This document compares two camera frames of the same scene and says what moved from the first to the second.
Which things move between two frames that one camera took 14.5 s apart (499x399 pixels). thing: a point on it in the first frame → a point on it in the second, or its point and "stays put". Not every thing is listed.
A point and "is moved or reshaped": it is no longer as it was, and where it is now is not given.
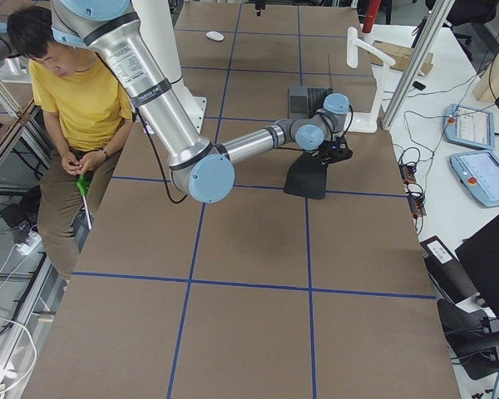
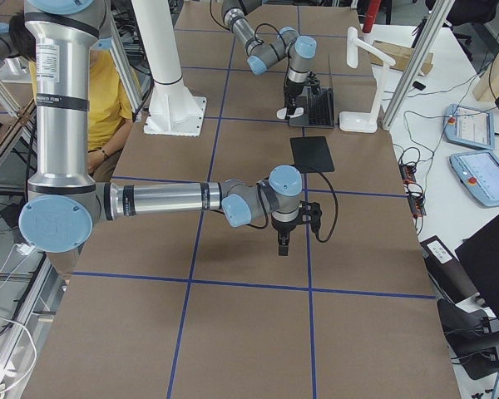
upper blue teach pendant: x=469 y=125 stays put
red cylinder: x=372 y=12 stays put
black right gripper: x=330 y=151 → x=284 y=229
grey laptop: x=303 y=102 stays put
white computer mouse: x=214 y=36 → x=282 y=112
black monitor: x=489 y=256 stays put
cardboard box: x=402 y=56 stays put
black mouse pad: x=306 y=177 is moved or reshaped
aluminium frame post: x=439 y=11 stays put
